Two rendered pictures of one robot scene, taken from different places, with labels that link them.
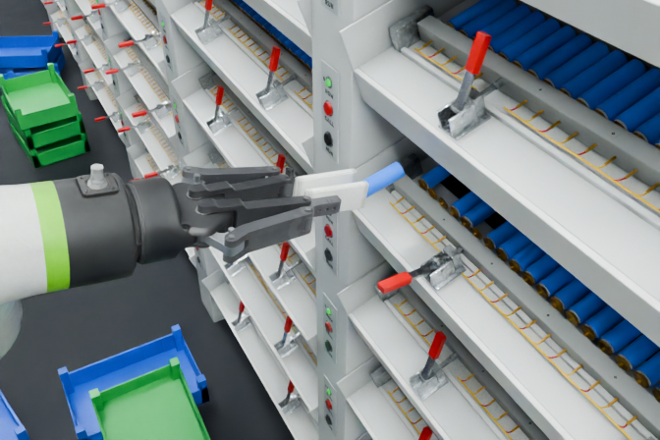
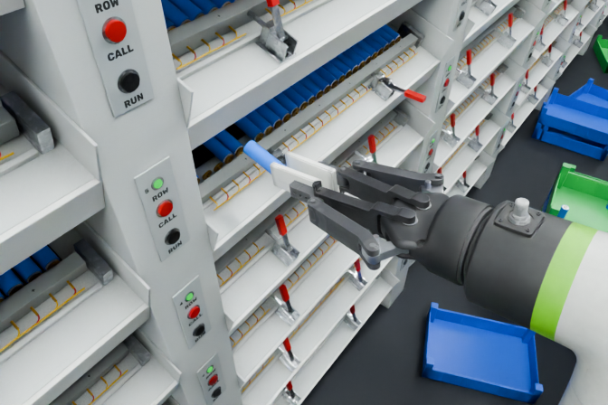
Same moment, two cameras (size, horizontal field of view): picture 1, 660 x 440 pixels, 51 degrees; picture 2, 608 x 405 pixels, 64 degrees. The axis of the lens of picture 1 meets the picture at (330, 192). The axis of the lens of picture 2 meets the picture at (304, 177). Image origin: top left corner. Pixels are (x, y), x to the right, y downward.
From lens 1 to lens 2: 80 cm
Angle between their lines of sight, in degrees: 80
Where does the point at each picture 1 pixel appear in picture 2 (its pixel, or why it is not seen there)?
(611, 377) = (350, 84)
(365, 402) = (242, 367)
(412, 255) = (267, 193)
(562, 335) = (330, 100)
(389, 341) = (252, 288)
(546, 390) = (353, 120)
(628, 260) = not seen: outside the picture
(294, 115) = (25, 365)
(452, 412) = (302, 237)
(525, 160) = (312, 23)
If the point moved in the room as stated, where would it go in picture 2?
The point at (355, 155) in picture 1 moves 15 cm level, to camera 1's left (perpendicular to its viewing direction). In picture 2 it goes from (199, 207) to (238, 316)
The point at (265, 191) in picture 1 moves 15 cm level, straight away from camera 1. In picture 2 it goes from (345, 199) to (204, 257)
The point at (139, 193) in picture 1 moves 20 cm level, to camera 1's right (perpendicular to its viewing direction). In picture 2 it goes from (482, 207) to (368, 88)
